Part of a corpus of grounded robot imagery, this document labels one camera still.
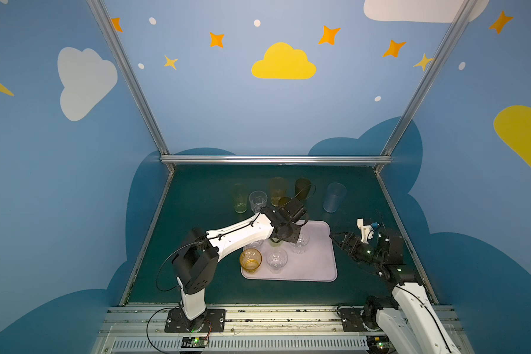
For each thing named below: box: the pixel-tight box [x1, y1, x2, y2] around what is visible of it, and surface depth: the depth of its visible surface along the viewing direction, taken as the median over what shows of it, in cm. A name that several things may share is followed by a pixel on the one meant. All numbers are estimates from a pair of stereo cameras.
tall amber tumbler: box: [269, 177, 287, 208], surface depth 101 cm
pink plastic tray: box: [241, 219, 338, 282], surface depth 88 cm
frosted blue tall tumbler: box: [323, 182, 347, 214], surface depth 102 cm
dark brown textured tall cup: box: [295, 177, 317, 202], surface depth 105 cm
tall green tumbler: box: [231, 182, 248, 214], surface depth 100 cm
